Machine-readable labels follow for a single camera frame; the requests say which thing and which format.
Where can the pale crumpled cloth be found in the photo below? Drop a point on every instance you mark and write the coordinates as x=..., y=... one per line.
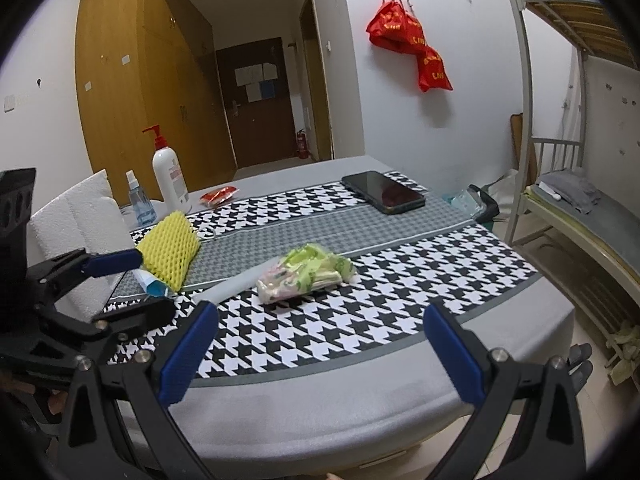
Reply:
x=622, y=355

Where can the wooden boards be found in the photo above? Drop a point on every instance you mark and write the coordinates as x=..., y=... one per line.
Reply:
x=520, y=150

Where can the red fire extinguisher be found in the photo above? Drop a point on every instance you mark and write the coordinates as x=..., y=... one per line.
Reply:
x=301, y=145

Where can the white foam box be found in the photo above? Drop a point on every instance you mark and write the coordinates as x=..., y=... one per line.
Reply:
x=65, y=220

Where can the bed mattress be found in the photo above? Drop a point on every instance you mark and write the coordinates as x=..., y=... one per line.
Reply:
x=605, y=235

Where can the red plastic bag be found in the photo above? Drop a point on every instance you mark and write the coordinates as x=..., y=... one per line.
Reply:
x=392, y=27
x=435, y=72

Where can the red snack packet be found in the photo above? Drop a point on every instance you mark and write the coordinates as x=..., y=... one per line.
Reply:
x=220, y=196

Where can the small white tube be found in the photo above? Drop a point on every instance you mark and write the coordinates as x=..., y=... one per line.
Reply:
x=550, y=193

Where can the small clear spray bottle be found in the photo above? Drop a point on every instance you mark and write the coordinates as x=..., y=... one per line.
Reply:
x=142, y=207

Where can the black smartphone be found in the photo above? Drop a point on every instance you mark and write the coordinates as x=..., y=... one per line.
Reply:
x=385, y=192

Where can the brown side door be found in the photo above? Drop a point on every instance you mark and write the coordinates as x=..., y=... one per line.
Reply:
x=315, y=85

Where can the green tissue packet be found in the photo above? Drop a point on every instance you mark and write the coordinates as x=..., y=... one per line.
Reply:
x=300, y=275

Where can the dark brown entrance door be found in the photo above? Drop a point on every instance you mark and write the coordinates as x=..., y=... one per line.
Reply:
x=260, y=130

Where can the yellow foam net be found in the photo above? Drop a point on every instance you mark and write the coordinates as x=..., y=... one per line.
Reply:
x=167, y=252

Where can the blue door notice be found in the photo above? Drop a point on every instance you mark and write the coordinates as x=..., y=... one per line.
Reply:
x=267, y=90

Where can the houndstooth table runner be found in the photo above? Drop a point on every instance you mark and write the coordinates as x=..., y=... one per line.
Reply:
x=350, y=320

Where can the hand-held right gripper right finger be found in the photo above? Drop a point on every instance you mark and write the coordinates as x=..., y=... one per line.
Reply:
x=457, y=355

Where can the white pump lotion bottle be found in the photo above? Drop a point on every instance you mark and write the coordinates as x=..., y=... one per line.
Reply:
x=170, y=175

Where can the wooden wardrobe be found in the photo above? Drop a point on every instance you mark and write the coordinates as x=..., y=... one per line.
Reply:
x=125, y=110

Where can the large white door notice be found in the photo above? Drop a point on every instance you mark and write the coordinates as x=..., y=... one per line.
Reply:
x=249, y=75

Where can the white wall socket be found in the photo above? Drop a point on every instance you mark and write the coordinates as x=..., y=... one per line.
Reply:
x=8, y=102

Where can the metal bunk bed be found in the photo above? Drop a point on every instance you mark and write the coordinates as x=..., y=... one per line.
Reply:
x=525, y=110

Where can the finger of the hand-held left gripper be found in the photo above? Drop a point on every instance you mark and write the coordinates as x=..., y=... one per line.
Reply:
x=115, y=262
x=140, y=312

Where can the square white door notice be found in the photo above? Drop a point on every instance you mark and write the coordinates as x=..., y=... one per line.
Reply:
x=252, y=93

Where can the grey folded cloth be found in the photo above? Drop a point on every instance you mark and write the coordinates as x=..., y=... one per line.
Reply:
x=570, y=190

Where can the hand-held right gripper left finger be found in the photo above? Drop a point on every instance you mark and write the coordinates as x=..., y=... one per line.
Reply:
x=190, y=355

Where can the black trash bin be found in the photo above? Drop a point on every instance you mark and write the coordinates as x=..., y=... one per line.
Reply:
x=487, y=205

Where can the small white door notice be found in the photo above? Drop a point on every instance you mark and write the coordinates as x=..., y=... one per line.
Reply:
x=269, y=71

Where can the grey slippers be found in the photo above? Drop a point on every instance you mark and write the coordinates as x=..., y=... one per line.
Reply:
x=580, y=367

